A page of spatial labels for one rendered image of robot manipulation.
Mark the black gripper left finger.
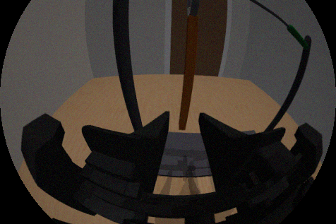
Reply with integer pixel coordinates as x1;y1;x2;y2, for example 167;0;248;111
82;112;170;194

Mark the orange handle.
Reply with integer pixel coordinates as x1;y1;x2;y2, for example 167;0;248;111
179;0;200;131

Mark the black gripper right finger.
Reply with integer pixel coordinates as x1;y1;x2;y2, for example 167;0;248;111
198;112;287;191

